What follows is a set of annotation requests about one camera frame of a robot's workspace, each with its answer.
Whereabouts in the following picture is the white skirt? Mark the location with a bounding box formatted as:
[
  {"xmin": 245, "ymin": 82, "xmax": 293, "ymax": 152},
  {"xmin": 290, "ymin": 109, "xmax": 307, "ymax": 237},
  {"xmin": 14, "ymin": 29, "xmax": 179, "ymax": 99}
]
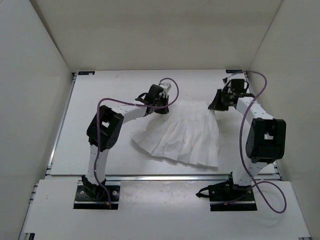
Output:
[{"xmin": 131, "ymin": 100, "xmax": 220, "ymax": 168}]

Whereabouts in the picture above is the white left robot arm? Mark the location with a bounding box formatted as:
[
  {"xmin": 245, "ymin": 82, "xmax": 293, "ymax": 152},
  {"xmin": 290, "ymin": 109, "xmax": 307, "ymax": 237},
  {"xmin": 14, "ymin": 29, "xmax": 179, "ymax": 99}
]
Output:
[{"xmin": 82, "ymin": 82, "xmax": 171, "ymax": 199}]

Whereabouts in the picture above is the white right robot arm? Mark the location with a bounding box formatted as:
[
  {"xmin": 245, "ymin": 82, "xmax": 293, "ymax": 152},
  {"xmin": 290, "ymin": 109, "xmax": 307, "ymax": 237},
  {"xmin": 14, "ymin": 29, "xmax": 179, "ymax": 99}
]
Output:
[{"xmin": 208, "ymin": 77, "xmax": 287, "ymax": 200}]

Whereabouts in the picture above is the right corner label sticker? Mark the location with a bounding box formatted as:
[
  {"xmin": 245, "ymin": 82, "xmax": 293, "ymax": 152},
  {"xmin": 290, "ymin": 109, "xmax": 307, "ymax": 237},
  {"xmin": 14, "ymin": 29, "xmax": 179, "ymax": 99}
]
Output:
[{"xmin": 225, "ymin": 69, "xmax": 243, "ymax": 75}]

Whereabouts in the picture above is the corner label sticker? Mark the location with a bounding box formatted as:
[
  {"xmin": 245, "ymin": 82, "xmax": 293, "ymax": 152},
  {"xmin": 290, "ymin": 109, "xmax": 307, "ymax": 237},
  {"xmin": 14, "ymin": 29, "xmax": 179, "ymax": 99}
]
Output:
[
  {"xmin": 77, "ymin": 71, "xmax": 95, "ymax": 76},
  {"xmin": 225, "ymin": 69, "xmax": 243, "ymax": 75}
]

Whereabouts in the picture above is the left corner label sticker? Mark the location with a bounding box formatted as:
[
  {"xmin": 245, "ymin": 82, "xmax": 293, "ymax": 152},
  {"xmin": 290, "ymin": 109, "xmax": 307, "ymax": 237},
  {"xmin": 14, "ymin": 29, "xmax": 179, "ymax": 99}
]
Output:
[{"xmin": 77, "ymin": 71, "xmax": 95, "ymax": 76}]

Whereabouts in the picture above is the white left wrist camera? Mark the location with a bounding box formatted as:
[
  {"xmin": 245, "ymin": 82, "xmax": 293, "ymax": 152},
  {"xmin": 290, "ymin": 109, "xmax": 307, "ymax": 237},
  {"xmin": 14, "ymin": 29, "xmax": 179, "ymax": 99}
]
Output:
[{"xmin": 159, "ymin": 82, "xmax": 172, "ymax": 95}]

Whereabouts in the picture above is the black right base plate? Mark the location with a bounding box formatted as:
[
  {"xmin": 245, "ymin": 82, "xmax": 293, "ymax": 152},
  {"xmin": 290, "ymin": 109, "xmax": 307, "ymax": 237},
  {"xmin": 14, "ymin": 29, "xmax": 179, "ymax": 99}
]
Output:
[{"xmin": 195, "ymin": 182, "xmax": 258, "ymax": 212}]

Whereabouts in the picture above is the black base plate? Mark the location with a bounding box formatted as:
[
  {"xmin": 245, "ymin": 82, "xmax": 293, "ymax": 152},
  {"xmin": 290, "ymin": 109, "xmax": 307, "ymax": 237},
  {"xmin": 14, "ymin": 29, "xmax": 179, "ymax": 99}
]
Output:
[
  {"xmin": 73, "ymin": 184, "xmax": 121, "ymax": 210},
  {"xmin": 195, "ymin": 182, "xmax": 258, "ymax": 212}
]

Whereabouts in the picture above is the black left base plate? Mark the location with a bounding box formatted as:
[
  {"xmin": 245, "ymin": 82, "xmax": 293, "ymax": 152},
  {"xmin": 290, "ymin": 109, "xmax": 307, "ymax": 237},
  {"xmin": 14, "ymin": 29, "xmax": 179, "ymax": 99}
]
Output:
[{"xmin": 73, "ymin": 184, "xmax": 121, "ymax": 210}]

